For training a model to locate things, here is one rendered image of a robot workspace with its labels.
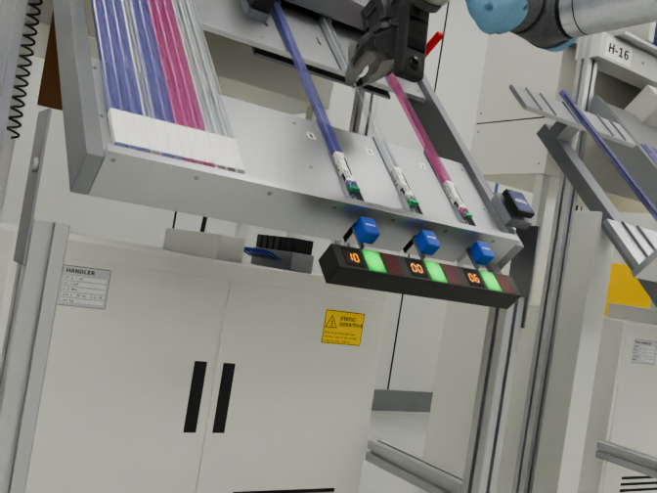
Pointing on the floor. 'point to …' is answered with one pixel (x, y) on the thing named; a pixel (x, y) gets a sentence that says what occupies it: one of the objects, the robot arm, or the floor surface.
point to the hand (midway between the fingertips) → (356, 83)
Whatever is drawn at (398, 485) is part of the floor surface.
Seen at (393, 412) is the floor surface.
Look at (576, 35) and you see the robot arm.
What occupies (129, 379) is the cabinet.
